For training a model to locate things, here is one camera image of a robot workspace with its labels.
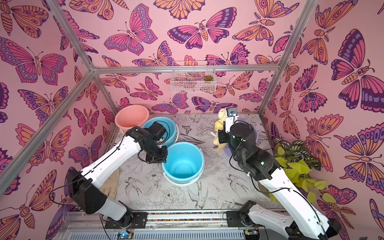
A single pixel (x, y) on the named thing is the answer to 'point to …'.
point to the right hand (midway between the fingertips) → (227, 120)
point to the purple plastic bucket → (227, 148)
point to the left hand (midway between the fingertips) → (167, 160)
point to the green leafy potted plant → (295, 158)
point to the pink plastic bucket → (129, 116)
